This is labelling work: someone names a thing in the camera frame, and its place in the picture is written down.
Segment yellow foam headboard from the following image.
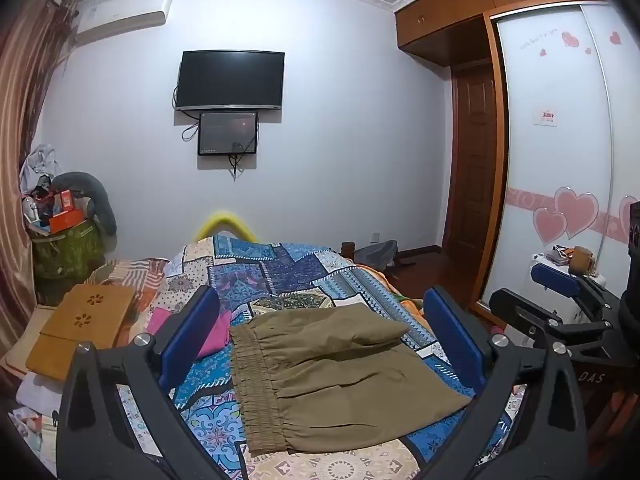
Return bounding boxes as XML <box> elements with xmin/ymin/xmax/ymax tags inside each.
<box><xmin>194</xmin><ymin>212</ymin><xmax>257</xmax><ymax>242</ymax></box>

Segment orange fleece blanket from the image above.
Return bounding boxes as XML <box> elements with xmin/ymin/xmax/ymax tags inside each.
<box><xmin>350</xmin><ymin>260</ymin><xmax>431</xmax><ymax>326</ymax></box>

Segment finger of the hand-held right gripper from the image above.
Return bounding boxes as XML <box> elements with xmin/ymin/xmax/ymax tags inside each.
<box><xmin>530</xmin><ymin>261</ymin><xmax>622</xmax><ymax>313</ymax></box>
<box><xmin>488</xmin><ymin>287</ymin><xmax>626</xmax><ymax>361</ymax></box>

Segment wall-mounted black television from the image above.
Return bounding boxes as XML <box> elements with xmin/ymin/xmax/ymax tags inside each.
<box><xmin>175</xmin><ymin>50</ymin><xmax>286</xmax><ymax>112</ymax></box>

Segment pink cloth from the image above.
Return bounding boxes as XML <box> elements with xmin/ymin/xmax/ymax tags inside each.
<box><xmin>146</xmin><ymin>307</ymin><xmax>233</xmax><ymax>360</ymax></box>

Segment blue patchwork bed blanket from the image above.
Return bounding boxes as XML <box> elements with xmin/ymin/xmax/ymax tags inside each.
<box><xmin>117</xmin><ymin>232</ymin><xmax>531</xmax><ymax>480</ymax></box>

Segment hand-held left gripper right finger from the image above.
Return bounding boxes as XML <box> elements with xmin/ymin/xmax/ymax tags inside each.
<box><xmin>423</xmin><ymin>286</ymin><xmax>589</xmax><ymax>480</ymax></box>

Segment wooden overhead cabinet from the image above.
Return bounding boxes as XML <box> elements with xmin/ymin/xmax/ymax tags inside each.
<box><xmin>394</xmin><ymin>0</ymin><xmax>621</xmax><ymax>66</ymax></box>

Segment black monitor cables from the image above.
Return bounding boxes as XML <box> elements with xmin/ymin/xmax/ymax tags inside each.
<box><xmin>172</xmin><ymin>85</ymin><xmax>261</xmax><ymax>181</ymax></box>

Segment wooden lap desk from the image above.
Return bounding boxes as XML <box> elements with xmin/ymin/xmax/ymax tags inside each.
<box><xmin>25</xmin><ymin>282</ymin><xmax>138</xmax><ymax>382</ymax></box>

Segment small wall-mounted monitor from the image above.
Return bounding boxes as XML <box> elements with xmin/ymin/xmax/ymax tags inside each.
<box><xmin>197</xmin><ymin>111</ymin><xmax>259</xmax><ymax>156</ymax></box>

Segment khaki pants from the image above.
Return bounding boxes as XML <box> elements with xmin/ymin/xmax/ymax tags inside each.
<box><xmin>227</xmin><ymin>304</ymin><xmax>475</xmax><ymax>458</ymax></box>

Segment striped pink curtain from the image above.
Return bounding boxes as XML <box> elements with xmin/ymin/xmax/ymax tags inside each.
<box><xmin>0</xmin><ymin>0</ymin><xmax>78</xmax><ymax>321</ymax></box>

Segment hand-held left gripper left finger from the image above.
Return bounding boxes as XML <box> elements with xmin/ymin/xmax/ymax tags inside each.
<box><xmin>54</xmin><ymin>285</ymin><xmax>236</xmax><ymax>480</ymax></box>

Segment brown cup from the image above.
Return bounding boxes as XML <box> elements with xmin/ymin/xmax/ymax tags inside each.
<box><xmin>571</xmin><ymin>246</ymin><xmax>595</xmax><ymax>276</ymax></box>

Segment white heart-print wardrobe door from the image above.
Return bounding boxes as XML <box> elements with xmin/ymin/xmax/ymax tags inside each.
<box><xmin>487</xmin><ymin>2</ymin><xmax>640</xmax><ymax>316</ymax></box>

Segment white air conditioner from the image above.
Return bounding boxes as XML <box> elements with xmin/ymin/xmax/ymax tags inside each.
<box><xmin>74</xmin><ymin>0</ymin><xmax>173</xmax><ymax>45</ymax></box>

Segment orange box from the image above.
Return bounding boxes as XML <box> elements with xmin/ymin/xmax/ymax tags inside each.
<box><xmin>48</xmin><ymin>210</ymin><xmax>86</xmax><ymax>233</ymax></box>

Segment brown wooden door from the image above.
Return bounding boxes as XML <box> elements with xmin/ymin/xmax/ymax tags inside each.
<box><xmin>441</xmin><ymin>62</ymin><xmax>501</xmax><ymax>256</ymax></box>

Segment white crumpled clothing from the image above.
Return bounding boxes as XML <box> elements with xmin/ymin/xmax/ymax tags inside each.
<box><xmin>20</xmin><ymin>144</ymin><xmax>61</xmax><ymax>193</ymax></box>

